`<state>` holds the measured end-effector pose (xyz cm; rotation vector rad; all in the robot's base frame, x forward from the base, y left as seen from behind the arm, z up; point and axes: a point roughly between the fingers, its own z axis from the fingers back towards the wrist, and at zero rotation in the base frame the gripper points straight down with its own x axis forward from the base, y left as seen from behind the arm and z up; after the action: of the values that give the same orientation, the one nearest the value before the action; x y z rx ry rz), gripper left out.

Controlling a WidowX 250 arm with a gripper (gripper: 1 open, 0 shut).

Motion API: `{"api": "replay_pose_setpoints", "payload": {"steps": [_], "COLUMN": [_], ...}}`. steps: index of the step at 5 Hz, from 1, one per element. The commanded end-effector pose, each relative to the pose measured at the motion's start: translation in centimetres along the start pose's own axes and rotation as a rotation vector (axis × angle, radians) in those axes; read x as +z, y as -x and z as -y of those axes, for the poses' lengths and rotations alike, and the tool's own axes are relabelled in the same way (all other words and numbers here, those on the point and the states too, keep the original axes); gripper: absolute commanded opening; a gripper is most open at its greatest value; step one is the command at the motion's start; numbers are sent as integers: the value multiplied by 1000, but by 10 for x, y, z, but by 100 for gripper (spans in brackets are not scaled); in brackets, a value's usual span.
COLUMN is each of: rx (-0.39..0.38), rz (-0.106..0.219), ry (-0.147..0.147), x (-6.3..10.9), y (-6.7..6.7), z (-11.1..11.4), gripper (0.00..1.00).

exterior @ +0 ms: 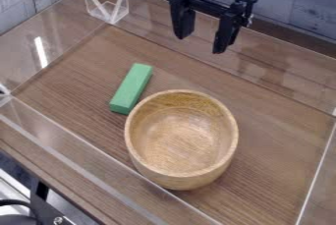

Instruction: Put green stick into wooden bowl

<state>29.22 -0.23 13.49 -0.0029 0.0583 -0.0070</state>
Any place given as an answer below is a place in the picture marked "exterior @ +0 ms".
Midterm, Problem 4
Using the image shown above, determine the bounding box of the black cable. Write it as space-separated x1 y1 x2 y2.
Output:
0 198 37 219

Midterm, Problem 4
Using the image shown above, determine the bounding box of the round wooden bowl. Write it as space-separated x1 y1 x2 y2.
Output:
125 89 239 191

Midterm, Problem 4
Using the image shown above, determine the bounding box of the clear acrylic corner bracket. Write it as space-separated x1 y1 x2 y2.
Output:
84 0 128 25

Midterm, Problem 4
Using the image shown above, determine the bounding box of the clear acrylic enclosure wall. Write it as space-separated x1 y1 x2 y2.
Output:
0 0 336 225

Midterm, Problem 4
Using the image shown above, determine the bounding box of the black table leg bracket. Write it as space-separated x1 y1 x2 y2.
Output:
31 180 76 225

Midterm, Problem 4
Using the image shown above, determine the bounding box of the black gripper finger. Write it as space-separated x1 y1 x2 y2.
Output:
169 0 196 39
212 13 240 54

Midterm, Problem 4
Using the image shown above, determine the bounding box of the green rectangular block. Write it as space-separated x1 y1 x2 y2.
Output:
109 63 152 115

